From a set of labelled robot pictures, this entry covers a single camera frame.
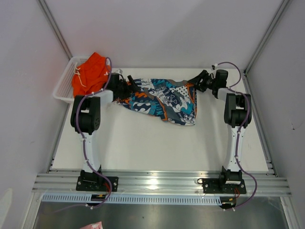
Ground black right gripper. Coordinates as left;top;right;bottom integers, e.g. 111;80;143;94
188;70;217;93

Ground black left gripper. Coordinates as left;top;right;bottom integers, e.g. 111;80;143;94
116;76;141;101

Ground patterned blue orange shorts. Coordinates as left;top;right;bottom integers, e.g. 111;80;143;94
115;78;197;125

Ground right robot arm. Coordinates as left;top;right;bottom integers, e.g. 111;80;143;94
189;70;252;193

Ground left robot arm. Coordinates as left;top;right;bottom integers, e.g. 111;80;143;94
70;73;140;191

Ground white plastic basket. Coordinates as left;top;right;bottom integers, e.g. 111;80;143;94
52;55;111;104

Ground pink cloth piece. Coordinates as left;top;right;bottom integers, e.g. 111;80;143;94
80;221;103;229

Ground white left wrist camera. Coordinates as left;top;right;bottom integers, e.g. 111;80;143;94
112;68;122;74

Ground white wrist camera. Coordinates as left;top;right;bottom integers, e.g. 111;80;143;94
112;68;122;74
211;63;218;71

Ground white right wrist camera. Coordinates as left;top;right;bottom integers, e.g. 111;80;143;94
211;63;218;71

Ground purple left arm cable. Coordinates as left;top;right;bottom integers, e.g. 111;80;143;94
77;56;112;211

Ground right aluminium frame post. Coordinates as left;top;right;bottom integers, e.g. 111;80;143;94
243;0;292;76

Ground aluminium frame post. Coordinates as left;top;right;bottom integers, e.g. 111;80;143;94
243;0;292;76
36;0;73;60

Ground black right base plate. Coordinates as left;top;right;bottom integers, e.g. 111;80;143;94
197;167;246;194

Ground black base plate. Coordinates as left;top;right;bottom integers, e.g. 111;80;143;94
76;170;110;192
197;167;246;194

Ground left aluminium frame post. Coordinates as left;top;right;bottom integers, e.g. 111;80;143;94
36;0;73;60

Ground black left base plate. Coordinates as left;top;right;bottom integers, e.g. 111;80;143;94
76;170;110;192

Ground white slotted cable duct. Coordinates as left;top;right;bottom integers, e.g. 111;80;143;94
41;193;222;206

